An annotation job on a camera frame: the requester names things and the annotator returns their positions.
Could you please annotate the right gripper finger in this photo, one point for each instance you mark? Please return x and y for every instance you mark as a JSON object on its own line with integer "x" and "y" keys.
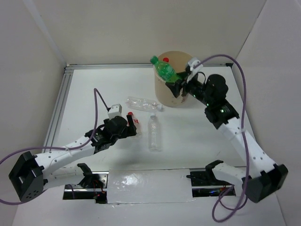
{"x": 176, "y": 88}
{"x": 183, "y": 76}

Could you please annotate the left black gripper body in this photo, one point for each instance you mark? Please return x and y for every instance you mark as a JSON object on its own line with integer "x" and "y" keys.
{"x": 118, "y": 137}

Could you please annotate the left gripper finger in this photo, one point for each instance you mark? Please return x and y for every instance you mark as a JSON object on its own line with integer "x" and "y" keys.
{"x": 129, "y": 132}
{"x": 130, "y": 120}

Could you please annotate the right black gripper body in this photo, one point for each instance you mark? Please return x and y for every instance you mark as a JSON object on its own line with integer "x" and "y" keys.
{"x": 195, "y": 86}

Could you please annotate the red cola label bottle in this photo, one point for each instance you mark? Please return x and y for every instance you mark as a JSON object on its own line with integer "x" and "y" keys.
{"x": 136, "y": 123}

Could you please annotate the crushed clear bottle blue-white cap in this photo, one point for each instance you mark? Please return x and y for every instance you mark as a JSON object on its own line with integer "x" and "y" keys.
{"x": 142, "y": 104}

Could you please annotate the green plastic bottle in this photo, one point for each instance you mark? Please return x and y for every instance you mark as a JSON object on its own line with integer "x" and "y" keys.
{"x": 164, "y": 70}

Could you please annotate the clear bottle white cap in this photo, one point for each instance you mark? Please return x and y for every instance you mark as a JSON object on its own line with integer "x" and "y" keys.
{"x": 154, "y": 134}

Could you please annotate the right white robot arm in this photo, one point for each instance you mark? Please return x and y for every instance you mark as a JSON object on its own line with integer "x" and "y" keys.
{"x": 263, "y": 176}

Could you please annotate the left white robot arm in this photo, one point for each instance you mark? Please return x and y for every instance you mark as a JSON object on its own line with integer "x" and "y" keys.
{"x": 33, "y": 174}

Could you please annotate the beige paper bucket bin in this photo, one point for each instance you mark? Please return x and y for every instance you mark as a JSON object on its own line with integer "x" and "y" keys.
{"x": 178, "y": 61}

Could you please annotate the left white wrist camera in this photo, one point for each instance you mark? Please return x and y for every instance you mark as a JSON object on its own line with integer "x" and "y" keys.
{"x": 115, "y": 110}

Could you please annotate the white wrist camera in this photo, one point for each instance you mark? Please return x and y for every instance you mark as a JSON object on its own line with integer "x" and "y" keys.
{"x": 193, "y": 67}
{"x": 115, "y": 110}

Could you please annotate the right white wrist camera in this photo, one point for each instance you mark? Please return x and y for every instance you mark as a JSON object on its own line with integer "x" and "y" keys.
{"x": 193, "y": 67}

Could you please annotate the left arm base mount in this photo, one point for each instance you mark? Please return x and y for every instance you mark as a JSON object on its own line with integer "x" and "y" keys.
{"x": 93, "y": 190}

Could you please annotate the aluminium frame rail left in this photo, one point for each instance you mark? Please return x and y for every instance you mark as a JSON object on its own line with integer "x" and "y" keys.
{"x": 57, "y": 115}

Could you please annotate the aluminium frame rail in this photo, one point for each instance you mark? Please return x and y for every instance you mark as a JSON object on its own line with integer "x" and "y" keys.
{"x": 109, "y": 66}
{"x": 57, "y": 115}

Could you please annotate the aluminium frame rail back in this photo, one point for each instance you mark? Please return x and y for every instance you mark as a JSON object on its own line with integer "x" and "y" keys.
{"x": 109, "y": 66}

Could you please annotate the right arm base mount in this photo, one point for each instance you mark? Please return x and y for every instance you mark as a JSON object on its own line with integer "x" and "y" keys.
{"x": 203, "y": 186}

